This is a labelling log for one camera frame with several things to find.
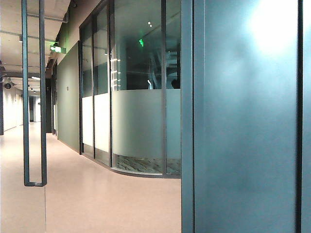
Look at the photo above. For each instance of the white ceiling strip light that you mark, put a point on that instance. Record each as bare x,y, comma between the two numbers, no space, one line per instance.
35,78

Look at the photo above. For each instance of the grey ceiling pipe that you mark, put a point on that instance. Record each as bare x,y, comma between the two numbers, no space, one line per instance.
54,18

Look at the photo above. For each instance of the dark grey door frame post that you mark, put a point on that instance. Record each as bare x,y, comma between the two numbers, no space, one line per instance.
187,121

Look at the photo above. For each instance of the dark person head silhouette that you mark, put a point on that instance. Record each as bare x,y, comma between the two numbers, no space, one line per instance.
176,84

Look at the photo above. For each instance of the clear glass door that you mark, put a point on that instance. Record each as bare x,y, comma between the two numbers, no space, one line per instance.
14,208

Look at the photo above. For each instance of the curved frosted glass partition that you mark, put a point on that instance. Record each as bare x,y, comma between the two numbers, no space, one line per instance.
136,121

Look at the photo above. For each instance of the ceiling security camera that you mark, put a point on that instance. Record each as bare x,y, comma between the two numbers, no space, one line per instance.
8,85

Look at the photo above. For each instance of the green illuminated exit sign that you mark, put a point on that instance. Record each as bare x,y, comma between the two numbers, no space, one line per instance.
58,49

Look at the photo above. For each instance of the frosted glass wall panel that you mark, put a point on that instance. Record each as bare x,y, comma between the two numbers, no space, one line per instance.
250,145

